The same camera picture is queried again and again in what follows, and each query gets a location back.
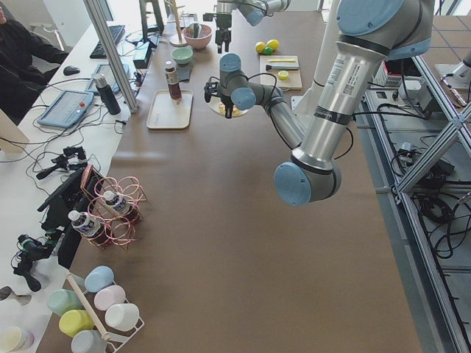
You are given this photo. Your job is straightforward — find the wooden mug tree stand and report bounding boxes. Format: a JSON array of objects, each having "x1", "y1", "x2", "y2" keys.
[{"x1": 161, "y1": 0, "x2": 188, "y2": 48}]

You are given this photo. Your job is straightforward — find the glazed twisted donut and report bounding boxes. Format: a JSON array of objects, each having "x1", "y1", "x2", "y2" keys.
[{"x1": 218, "y1": 103, "x2": 244, "y2": 116}]

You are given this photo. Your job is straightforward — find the blue teach pendant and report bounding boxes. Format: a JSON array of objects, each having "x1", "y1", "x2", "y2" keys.
[
  {"x1": 85, "y1": 64, "x2": 120, "y2": 96},
  {"x1": 38, "y1": 90, "x2": 94, "y2": 129}
]

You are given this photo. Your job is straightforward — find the steel funnel jigger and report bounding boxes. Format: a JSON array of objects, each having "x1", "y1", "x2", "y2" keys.
[{"x1": 188, "y1": 22, "x2": 202, "y2": 38}]

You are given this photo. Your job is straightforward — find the aluminium frame post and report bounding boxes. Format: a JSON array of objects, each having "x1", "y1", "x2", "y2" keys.
[{"x1": 83, "y1": 0, "x2": 138, "y2": 114}]

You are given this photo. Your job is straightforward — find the white round plate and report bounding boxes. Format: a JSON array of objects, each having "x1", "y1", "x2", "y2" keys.
[{"x1": 208, "y1": 97, "x2": 248, "y2": 118}]

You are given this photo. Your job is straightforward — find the black thermos bottle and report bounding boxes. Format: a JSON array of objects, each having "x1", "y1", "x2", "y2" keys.
[{"x1": 93, "y1": 74, "x2": 121, "y2": 115}]

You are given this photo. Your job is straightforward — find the white cup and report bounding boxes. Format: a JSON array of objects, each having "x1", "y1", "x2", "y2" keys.
[{"x1": 105, "y1": 303, "x2": 140, "y2": 332}]

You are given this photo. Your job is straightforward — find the copper wire bottle rack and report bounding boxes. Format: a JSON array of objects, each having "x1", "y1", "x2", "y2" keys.
[{"x1": 80, "y1": 165, "x2": 147, "y2": 250}]

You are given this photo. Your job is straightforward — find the pink cup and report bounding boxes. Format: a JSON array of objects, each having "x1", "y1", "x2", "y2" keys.
[{"x1": 93, "y1": 285, "x2": 126, "y2": 311}]

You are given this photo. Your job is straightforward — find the cream rectangular tray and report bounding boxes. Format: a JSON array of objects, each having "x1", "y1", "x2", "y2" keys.
[{"x1": 146, "y1": 90, "x2": 193, "y2": 129}]

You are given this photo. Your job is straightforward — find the seated person in black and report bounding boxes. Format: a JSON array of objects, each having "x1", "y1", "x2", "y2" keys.
[{"x1": 1, "y1": 12, "x2": 68, "y2": 125}]

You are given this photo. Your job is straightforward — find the black keyboard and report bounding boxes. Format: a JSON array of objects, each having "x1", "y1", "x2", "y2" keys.
[{"x1": 89, "y1": 24, "x2": 127, "y2": 60}]

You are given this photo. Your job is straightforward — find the yellow plastic knife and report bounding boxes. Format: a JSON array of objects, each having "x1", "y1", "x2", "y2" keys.
[{"x1": 268, "y1": 58, "x2": 296, "y2": 63}]

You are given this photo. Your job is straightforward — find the grey cup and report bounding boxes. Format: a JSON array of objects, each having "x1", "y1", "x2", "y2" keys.
[{"x1": 71, "y1": 330, "x2": 107, "y2": 353}]

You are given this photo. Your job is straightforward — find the blue cup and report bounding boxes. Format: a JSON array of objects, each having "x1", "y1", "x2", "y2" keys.
[{"x1": 85, "y1": 265, "x2": 114, "y2": 293}]

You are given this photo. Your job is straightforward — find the grey folded cloth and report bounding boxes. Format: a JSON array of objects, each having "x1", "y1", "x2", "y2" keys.
[{"x1": 176, "y1": 66, "x2": 192, "y2": 82}]

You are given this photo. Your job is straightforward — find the yellow cup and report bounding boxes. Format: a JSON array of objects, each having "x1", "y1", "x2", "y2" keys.
[{"x1": 59, "y1": 310, "x2": 94, "y2": 338}]

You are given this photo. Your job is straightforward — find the black computer mouse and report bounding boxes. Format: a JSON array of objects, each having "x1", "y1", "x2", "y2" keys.
[{"x1": 63, "y1": 65, "x2": 80, "y2": 76}]

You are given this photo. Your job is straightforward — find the dark sauce bottle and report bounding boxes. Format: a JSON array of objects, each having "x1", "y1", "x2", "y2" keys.
[{"x1": 165, "y1": 60, "x2": 182, "y2": 104}]

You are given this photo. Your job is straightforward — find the wooden cutting board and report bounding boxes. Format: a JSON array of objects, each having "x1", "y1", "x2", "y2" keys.
[{"x1": 259, "y1": 55, "x2": 302, "y2": 90}]

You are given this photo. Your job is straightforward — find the halved lemon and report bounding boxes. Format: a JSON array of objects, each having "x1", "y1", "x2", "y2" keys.
[{"x1": 277, "y1": 71, "x2": 289, "y2": 80}]

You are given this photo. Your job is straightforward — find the pink bowl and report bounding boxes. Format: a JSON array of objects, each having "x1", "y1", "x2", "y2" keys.
[{"x1": 183, "y1": 24, "x2": 213, "y2": 50}]

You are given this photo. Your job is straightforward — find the green cup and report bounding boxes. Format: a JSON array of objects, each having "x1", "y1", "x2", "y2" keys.
[{"x1": 47, "y1": 289, "x2": 84, "y2": 316}]

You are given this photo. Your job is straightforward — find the yellow lemon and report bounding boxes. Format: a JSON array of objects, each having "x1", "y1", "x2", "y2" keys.
[
  {"x1": 266, "y1": 39, "x2": 280, "y2": 51},
  {"x1": 255, "y1": 42, "x2": 266, "y2": 53}
]

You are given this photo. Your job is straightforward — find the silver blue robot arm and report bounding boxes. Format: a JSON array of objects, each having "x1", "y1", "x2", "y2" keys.
[
  {"x1": 204, "y1": 1, "x2": 434, "y2": 206},
  {"x1": 203, "y1": 0, "x2": 291, "y2": 54}
]

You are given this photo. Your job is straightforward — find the bottle in rack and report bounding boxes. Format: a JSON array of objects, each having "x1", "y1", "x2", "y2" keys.
[
  {"x1": 68, "y1": 210, "x2": 107, "y2": 245},
  {"x1": 103, "y1": 190, "x2": 136, "y2": 221}
]

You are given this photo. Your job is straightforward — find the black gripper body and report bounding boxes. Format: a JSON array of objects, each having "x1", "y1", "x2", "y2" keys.
[
  {"x1": 204, "y1": 76, "x2": 234, "y2": 110},
  {"x1": 204, "y1": 13, "x2": 232, "y2": 43}
]

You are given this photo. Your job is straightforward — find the green bowl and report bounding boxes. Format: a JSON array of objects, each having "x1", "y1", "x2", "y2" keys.
[{"x1": 171, "y1": 47, "x2": 194, "y2": 65}]

